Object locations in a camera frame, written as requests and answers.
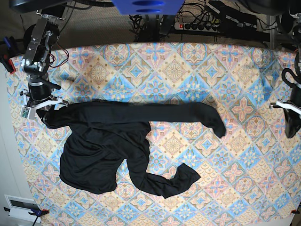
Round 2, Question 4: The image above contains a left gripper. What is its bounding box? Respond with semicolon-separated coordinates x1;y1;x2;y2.
284;86;301;138

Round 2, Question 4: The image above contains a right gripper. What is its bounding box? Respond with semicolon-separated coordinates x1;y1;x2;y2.
26;79;61;125

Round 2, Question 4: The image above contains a black t-shirt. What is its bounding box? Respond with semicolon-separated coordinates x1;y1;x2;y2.
46;101;226;198

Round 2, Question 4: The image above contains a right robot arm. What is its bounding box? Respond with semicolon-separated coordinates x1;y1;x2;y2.
20;14;63;120

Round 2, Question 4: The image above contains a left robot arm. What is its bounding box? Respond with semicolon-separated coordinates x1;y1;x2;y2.
276;13;301;138

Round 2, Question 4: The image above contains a red black clamp left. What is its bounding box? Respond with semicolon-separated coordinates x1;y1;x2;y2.
0;55;16;74

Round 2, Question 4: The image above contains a patterned tablecloth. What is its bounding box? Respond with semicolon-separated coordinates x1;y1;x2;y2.
6;43;301;226

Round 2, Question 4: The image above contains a black round stool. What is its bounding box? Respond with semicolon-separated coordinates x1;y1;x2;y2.
23;24;42;50

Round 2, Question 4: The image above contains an orange clamp bottom right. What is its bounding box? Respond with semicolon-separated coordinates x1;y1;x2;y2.
291;210;300;214

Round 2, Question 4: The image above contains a blue clamp bottom left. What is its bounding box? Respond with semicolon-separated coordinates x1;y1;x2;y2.
3;207;49;226

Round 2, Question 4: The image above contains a white power strip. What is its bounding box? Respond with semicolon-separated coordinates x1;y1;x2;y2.
174;22;219;32

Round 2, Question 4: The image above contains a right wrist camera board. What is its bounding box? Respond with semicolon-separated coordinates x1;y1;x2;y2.
20;106;36;120

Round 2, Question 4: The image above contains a white wall vent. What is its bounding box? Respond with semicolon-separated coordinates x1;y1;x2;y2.
4;194;39;222

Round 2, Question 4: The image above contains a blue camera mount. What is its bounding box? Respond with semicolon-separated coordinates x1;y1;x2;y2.
112;0;184;16

